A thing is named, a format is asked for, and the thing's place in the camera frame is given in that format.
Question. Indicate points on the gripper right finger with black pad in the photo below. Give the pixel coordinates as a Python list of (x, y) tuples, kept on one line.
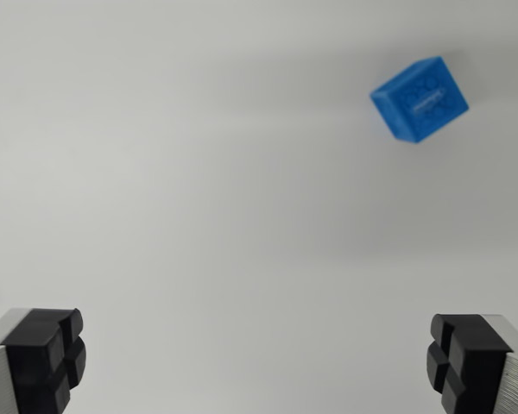
[(475, 366)]

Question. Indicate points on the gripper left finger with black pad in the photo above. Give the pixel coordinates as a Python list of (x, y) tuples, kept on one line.
[(30, 362)]

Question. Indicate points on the blue textured cube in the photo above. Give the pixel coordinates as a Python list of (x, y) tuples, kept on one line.
[(423, 101)]

